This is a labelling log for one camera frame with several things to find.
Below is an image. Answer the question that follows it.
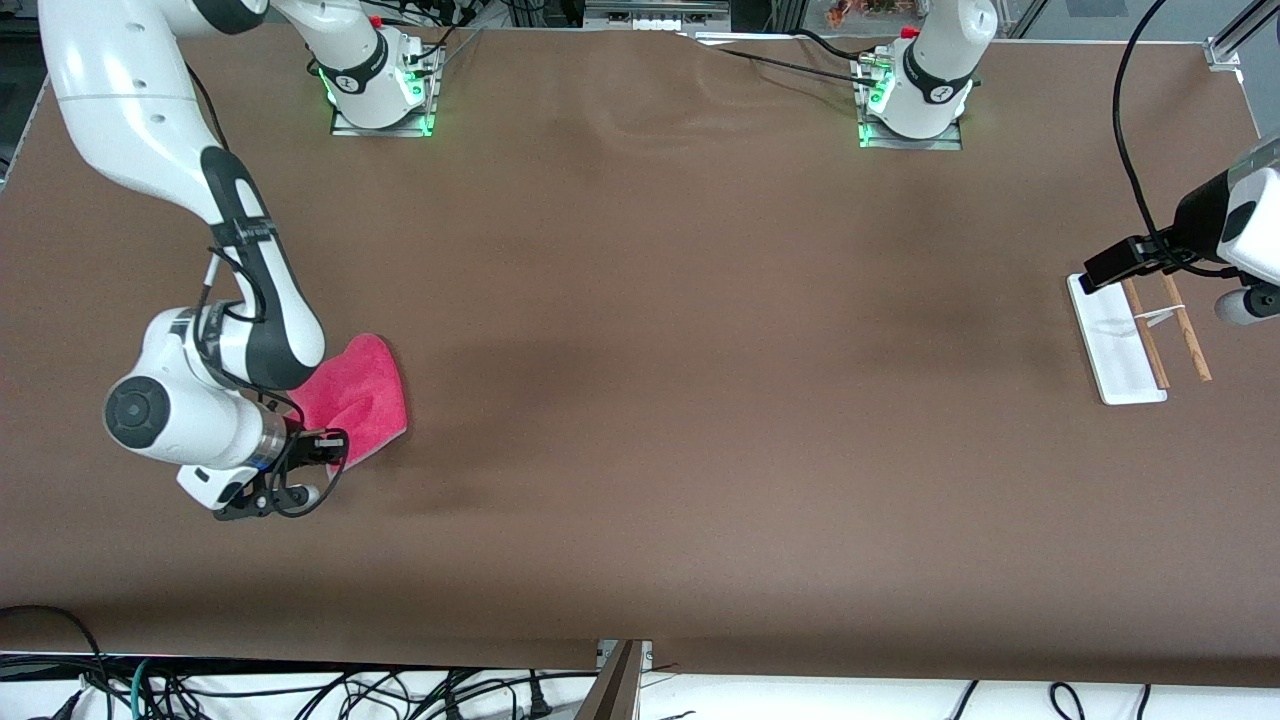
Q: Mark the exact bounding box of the pink towel with grey edge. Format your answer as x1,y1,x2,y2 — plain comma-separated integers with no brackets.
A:
285,333,408,471

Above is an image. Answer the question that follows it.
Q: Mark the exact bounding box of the white rack with wooden bars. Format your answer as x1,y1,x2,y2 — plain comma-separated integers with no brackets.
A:
1066,272,1214,406

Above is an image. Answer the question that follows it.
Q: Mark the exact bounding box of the orange object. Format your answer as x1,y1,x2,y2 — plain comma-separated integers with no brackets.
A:
825,0,911,28

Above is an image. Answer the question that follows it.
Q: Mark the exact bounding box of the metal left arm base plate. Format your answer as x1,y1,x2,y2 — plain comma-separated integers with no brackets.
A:
857,55,964,151

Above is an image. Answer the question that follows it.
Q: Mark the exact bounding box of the aluminium corner bracket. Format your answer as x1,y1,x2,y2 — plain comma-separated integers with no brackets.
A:
1205,0,1280,71

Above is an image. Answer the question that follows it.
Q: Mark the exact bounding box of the black looped cable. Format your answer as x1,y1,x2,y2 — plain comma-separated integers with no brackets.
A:
0,605,106,691

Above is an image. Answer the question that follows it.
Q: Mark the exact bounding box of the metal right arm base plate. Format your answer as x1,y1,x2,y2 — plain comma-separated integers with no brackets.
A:
330,45,438,138

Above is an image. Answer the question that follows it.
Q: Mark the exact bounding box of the black cable with plug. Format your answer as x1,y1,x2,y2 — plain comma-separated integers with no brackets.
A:
515,672,554,720

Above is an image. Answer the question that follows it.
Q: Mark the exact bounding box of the short black cable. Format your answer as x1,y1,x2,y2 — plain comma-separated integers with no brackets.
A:
790,27,873,61

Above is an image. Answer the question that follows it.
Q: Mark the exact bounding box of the aluminium frame post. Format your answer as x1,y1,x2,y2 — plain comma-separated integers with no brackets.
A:
575,640,653,720

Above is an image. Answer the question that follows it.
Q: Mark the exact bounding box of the long black cable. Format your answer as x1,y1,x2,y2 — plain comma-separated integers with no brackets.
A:
690,36,889,79

